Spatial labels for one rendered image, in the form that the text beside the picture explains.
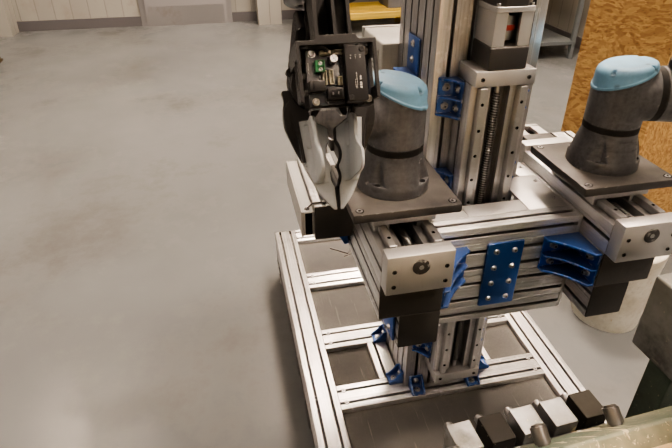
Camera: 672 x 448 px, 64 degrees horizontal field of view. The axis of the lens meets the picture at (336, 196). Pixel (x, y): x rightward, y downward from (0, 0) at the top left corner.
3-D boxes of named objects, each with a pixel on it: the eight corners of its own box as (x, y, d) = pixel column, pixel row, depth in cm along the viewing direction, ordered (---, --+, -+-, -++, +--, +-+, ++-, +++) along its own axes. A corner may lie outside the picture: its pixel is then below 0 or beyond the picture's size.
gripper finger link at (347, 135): (348, 212, 48) (338, 109, 48) (336, 208, 54) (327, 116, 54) (381, 208, 49) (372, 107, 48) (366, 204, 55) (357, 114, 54)
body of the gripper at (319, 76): (298, 111, 45) (284, -34, 45) (288, 121, 54) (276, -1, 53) (385, 104, 47) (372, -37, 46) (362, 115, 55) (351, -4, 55)
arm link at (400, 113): (428, 153, 103) (435, 85, 96) (358, 152, 103) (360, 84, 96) (421, 128, 113) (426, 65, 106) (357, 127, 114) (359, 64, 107)
